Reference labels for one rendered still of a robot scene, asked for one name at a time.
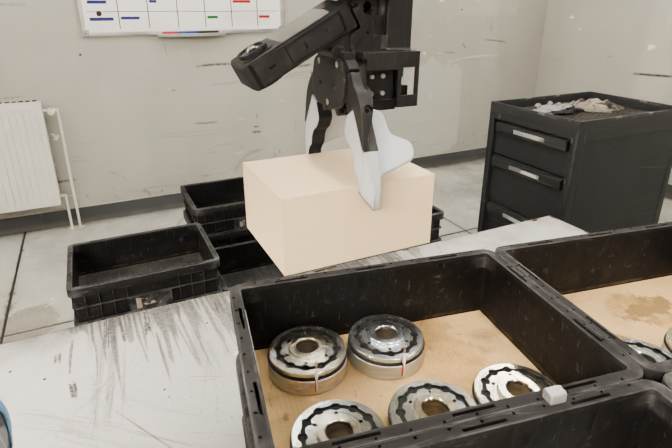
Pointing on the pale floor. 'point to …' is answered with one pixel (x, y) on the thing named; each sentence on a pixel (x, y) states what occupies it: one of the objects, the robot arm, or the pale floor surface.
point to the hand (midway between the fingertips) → (335, 188)
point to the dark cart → (576, 163)
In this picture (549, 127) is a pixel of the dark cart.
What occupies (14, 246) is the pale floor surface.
